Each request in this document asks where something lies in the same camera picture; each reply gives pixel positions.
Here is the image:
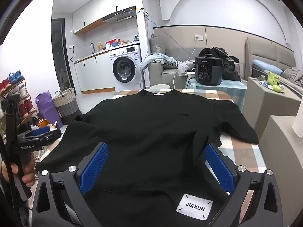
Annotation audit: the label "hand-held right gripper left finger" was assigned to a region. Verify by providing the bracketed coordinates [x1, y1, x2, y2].
[32, 142, 109, 227]

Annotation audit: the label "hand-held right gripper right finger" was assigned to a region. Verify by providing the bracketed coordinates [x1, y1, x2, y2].
[204, 144, 284, 227]

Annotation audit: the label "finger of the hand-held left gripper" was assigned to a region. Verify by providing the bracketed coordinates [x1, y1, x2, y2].
[35, 130, 62, 146]
[25, 126, 51, 138]

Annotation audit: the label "black knit sweater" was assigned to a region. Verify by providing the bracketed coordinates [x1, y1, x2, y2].
[35, 88, 259, 227]

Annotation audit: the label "person's left forearm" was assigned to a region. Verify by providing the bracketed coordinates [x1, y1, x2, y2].
[0, 177, 34, 227]

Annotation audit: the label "person's left hand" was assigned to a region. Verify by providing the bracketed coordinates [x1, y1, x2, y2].
[0, 155, 36, 187]

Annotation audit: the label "purple bag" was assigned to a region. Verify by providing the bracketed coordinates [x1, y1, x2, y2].
[35, 90, 64, 129]

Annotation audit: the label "brown blue checkered blanket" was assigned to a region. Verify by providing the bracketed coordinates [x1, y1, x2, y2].
[35, 89, 268, 227]

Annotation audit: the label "metal shoe rack with shoes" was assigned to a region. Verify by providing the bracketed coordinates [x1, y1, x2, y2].
[0, 70, 39, 142]

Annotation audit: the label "woven basket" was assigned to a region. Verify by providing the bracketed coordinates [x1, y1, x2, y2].
[52, 87, 80, 123]

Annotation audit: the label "grey box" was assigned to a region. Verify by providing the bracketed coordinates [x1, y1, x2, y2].
[259, 115, 303, 227]
[243, 77, 303, 133]

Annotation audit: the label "teal checkered tablecloth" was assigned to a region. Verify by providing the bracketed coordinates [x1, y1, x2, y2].
[185, 77, 248, 111]

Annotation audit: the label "white kitchen base cabinet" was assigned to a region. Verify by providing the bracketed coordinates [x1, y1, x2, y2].
[74, 51, 116, 94]

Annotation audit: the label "black glass door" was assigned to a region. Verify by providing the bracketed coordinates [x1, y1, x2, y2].
[51, 18, 76, 93]

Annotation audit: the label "white paper towel roll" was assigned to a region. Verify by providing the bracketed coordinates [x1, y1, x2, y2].
[292, 102, 303, 139]

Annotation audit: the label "black electric pressure cooker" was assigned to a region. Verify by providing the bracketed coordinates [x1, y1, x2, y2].
[194, 54, 224, 86]

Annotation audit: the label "black jacket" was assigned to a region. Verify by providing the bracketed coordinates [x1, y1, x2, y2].
[199, 47, 242, 82]

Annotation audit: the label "white round stool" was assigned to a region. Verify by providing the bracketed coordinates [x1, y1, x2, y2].
[149, 84, 171, 91]

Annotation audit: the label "white washing machine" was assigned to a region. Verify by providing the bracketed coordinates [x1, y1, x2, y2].
[108, 44, 142, 92]

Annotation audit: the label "green toy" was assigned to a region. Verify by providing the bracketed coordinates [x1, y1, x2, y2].
[266, 71, 284, 93]

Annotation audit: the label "grey sofa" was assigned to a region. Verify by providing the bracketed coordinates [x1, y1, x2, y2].
[140, 33, 242, 90]

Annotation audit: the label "light blue pillow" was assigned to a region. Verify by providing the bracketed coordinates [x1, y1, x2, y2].
[253, 59, 284, 75]

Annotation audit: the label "red box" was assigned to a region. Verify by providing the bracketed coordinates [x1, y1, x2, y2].
[105, 38, 121, 49]

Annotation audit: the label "light grey cloth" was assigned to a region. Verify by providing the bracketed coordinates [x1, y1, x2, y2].
[140, 53, 177, 71]

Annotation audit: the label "grey cushion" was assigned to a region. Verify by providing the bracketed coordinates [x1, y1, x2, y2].
[150, 33, 166, 63]

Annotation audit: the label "silver range hood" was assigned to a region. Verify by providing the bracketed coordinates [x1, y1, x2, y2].
[102, 7, 138, 24]

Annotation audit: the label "black cable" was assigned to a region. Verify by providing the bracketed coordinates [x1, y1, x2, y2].
[0, 99, 23, 227]

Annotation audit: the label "white wall cabinets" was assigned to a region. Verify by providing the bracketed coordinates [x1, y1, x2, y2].
[72, 0, 140, 34]

